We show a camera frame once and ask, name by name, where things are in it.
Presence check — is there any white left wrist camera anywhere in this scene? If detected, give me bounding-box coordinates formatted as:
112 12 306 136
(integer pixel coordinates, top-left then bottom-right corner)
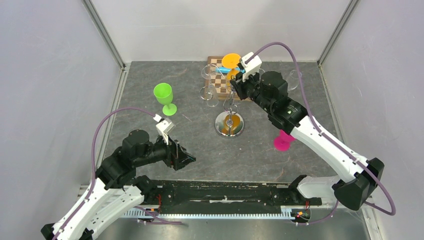
153 114 175 146

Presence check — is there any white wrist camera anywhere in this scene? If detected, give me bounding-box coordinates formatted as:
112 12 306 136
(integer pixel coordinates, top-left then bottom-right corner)
153 114 175 146
239 52 262 82

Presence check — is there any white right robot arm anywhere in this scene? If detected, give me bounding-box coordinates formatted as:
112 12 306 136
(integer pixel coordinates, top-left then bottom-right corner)
230 71 385 211

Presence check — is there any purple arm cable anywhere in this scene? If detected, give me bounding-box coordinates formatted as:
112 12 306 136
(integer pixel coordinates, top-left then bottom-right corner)
253 41 397 227
51 106 184 240

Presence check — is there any orange plastic wine glass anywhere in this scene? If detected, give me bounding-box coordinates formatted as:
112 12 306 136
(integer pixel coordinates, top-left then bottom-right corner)
221 53 241 92

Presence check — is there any clear wine glass back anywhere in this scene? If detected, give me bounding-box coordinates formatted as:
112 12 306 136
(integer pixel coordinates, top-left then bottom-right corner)
199 64 219 107

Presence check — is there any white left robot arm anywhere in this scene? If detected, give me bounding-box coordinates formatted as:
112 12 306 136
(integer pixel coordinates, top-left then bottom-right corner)
40 129 196 240

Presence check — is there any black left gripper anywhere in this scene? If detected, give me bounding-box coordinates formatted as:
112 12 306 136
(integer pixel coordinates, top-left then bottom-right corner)
135 130 197 170

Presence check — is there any blue cylindrical tube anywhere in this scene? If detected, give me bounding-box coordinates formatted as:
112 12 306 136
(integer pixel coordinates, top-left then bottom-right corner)
215 67 245 75

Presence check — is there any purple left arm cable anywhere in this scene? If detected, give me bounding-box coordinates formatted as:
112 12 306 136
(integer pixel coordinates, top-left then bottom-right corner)
51 106 184 240

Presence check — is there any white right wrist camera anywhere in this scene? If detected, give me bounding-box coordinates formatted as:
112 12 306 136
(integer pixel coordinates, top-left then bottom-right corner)
239 52 262 82

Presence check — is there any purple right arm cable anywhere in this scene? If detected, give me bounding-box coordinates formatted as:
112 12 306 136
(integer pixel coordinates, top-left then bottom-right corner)
253 41 397 227

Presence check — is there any wooden chess board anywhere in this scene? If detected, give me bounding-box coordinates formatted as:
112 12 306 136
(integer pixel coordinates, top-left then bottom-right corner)
207 56 230 101

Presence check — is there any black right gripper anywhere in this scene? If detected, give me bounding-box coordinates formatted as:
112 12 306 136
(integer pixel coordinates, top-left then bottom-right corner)
230 67 274 113

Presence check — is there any clear wine glass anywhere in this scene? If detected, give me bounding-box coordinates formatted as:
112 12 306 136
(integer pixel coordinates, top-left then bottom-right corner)
199 64 219 107
285 69 299 91

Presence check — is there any pink plastic wine glass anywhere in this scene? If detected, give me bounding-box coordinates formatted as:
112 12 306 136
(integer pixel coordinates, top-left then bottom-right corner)
273 130 296 152

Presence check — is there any green plastic wine glass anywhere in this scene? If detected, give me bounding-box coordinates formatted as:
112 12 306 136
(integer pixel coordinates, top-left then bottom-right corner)
153 82 177 116

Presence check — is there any chrome wine glass rack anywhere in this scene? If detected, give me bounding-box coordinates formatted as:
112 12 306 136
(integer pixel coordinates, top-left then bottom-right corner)
199 61 246 139

